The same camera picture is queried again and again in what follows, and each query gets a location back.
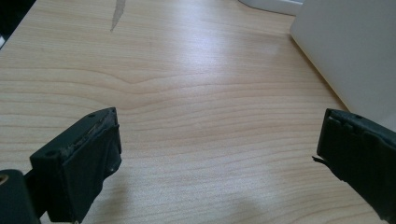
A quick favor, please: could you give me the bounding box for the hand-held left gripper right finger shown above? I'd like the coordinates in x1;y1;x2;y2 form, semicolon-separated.
312;107;396;224

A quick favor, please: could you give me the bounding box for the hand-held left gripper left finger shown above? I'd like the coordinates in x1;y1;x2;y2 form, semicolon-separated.
29;106;122;224

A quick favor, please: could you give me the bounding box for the large white box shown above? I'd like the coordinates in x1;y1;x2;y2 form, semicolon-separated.
290;0;396;133

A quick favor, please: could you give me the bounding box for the white object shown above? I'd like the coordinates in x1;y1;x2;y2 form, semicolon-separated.
238;0;304;17

